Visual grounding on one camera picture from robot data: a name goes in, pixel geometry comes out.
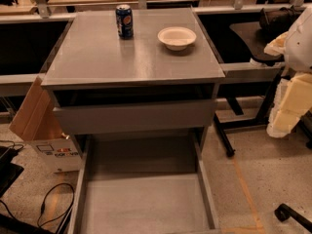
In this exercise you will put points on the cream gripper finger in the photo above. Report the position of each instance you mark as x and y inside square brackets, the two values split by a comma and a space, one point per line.
[293, 99]
[277, 46]

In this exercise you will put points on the blue pepsi can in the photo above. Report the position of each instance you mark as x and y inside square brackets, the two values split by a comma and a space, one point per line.
[124, 20]

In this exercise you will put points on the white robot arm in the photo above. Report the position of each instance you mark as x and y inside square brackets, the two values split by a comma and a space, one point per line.
[298, 54]

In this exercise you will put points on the grey top drawer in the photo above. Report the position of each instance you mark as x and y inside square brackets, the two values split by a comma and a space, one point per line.
[137, 117]

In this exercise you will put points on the grey drawer cabinet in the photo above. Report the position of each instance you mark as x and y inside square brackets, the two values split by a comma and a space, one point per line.
[94, 66]

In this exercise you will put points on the open grey middle drawer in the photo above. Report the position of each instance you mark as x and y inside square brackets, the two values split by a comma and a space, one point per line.
[153, 185]

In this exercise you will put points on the black side table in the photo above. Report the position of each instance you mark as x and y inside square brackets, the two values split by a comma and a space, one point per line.
[242, 83]

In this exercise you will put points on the black device on table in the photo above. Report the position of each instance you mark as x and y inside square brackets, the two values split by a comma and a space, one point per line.
[278, 21]

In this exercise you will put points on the black chair caster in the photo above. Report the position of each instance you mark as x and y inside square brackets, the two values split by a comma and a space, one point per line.
[284, 212]

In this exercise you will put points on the cardboard box with label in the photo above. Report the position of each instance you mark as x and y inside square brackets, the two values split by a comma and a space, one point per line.
[36, 125]

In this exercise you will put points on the black case at left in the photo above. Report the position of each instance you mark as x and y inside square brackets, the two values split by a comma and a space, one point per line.
[9, 172]

